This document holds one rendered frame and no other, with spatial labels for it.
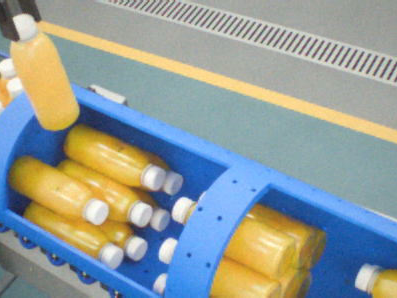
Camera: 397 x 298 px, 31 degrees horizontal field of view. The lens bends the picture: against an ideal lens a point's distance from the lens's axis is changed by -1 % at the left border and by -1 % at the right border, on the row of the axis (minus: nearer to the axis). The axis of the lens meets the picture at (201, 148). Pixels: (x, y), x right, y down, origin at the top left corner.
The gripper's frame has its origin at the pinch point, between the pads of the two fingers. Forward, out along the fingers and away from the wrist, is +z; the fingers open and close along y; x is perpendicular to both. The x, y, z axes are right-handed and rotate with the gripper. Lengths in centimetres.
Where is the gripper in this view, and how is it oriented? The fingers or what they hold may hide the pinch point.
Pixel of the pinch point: (15, 10)
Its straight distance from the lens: 105.6
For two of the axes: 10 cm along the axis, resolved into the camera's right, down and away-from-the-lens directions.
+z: 1.3, 6.5, 7.5
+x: -8.2, -3.5, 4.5
